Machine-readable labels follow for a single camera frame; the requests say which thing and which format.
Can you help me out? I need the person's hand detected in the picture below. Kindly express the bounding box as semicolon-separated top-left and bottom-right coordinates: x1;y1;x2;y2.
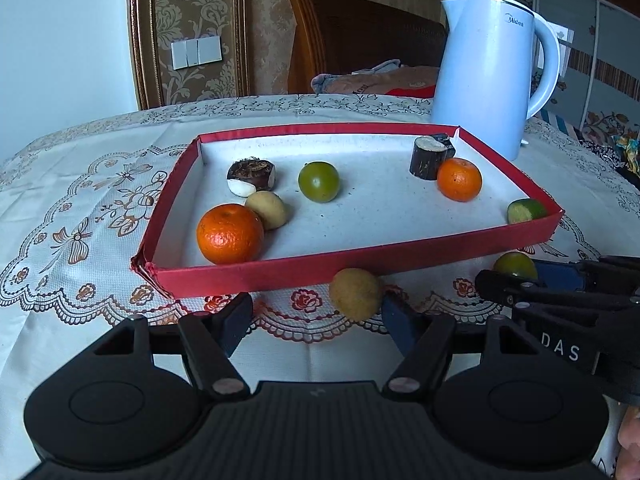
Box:
614;406;640;480

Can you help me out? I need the white electric kettle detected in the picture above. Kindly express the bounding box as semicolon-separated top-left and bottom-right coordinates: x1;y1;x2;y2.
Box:
432;0;560;160

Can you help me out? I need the small orange tangerine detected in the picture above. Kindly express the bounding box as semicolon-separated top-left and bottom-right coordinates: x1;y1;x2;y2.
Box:
436;157;483;203

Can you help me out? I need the wooden bed headboard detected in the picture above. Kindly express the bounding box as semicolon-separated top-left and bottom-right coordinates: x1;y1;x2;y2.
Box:
288;0;447;93

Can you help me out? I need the dark sugarcane piece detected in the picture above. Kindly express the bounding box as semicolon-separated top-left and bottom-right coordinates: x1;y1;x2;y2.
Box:
409;133;456;181

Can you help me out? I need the green cucumber piece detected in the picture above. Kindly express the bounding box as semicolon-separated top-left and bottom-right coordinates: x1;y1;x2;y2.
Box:
506;198;548;224

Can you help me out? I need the gilded wall moulding frame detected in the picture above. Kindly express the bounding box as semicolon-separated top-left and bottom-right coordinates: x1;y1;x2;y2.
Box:
128;0;250;110

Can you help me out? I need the large orange tangerine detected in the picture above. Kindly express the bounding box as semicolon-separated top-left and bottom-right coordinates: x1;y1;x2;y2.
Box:
195;204;265;266

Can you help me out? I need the white wall switch panel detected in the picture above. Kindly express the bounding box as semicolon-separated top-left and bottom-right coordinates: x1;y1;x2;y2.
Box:
170;36;222;70

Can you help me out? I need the striped colourful bedding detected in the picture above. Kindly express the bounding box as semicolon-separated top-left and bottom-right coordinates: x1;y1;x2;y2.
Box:
536;110;639;186

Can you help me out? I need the white embroidered tablecloth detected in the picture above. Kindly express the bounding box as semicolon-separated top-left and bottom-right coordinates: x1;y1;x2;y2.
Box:
1;94;639;479

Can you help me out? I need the green lime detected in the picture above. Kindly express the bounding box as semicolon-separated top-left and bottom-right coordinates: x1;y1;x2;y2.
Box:
298;162;341;203
492;252;538;281

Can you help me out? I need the red shallow box tray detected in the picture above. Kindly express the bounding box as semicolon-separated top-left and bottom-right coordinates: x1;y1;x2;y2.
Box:
131;122;563;298

